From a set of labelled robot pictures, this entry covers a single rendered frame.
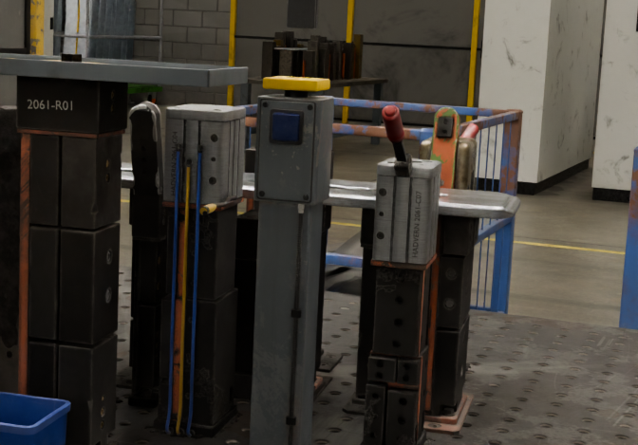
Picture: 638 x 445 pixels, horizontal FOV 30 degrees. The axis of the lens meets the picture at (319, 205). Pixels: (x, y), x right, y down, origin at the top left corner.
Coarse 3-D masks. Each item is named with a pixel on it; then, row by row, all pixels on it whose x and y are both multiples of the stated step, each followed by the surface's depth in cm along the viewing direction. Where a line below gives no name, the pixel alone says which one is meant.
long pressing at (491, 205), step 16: (128, 176) 160; (336, 192) 158; (352, 192) 159; (368, 192) 159; (448, 192) 163; (464, 192) 164; (480, 192) 165; (368, 208) 153; (448, 208) 150; (464, 208) 150; (480, 208) 149; (496, 208) 149; (512, 208) 153
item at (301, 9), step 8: (288, 0) 126; (296, 0) 125; (304, 0) 125; (312, 0) 125; (288, 8) 126; (296, 8) 126; (304, 8) 125; (312, 8) 125; (288, 16) 126; (296, 16) 126; (304, 16) 126; (312, 16) 125; (288, 24) 126; (296, 24) 126; (304, 24) 126; (312, 24) 125
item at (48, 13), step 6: (48, 0) 1390; (48, 6) 1391; (48, 12) 1393; (48, 18) 1394; (48, 24) 1395; (48, 30) 1396; (48, 36) 1397; (48, 42) 1399; (48, 48) 1400; (48, 54) 1401
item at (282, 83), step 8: (264, 80) 126; (272, 80) 125; (280, 80) 125; (288, 80) 125; (296, 80) 125; (304, 80) 125; (312, 80) 125; (320, 80) 126; (328, 80) 129; (272, 88) 126; (280, 88) 125; (288, 88) 125; (296, 88) 125; (304, 88) 125; (312, 88) 124; (320, 88) 126; (328, 88) 130; (288, 96) 127; (296, 96) 127; (304, 96) 127
